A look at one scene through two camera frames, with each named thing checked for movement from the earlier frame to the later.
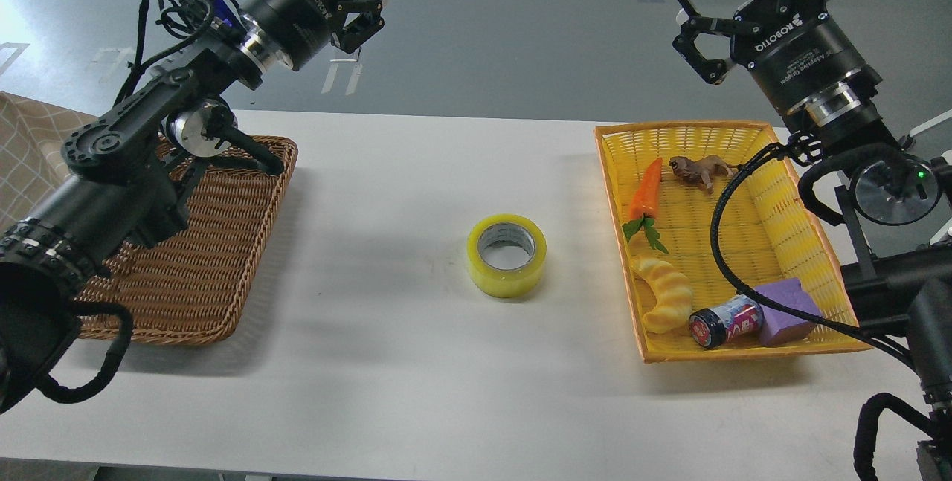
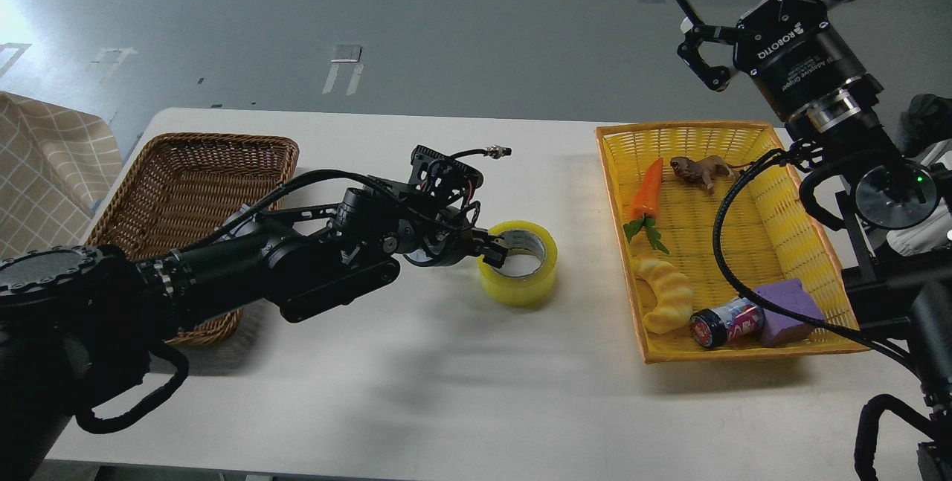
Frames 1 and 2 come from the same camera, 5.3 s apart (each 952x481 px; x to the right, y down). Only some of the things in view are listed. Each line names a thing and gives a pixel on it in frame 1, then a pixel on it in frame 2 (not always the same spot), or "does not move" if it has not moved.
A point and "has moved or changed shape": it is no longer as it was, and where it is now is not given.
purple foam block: x=781 y=327 does not move
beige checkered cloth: x=32 y=134 does not move
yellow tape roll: x=506 y=254 has moved or changed shape
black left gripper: x=297 y=14 → x=435 y=240
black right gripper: x=802 y=59 does not move
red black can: x=713 y=328 does not move
